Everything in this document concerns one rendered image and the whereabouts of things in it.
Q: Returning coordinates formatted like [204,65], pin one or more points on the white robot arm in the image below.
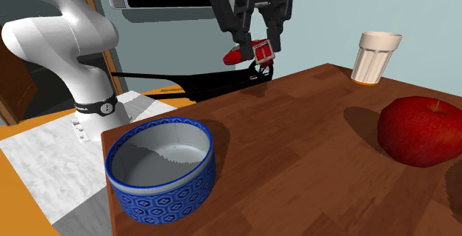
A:
[54,37]

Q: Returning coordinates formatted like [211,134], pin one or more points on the red object with white label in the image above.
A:
[234,55]

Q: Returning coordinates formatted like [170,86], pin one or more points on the black long flat utensil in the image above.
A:
[216,83]

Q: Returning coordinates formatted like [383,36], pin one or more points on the cream ribbed cup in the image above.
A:
[373,60]

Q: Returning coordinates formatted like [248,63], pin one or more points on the brown wooden table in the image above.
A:
[306,148]

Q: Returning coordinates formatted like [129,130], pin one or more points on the red apple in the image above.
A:
[418,134]

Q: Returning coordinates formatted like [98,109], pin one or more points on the blue patterned bowl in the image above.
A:
[162,195]

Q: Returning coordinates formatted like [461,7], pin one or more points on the marble patterned robot stand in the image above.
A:
[47,170]

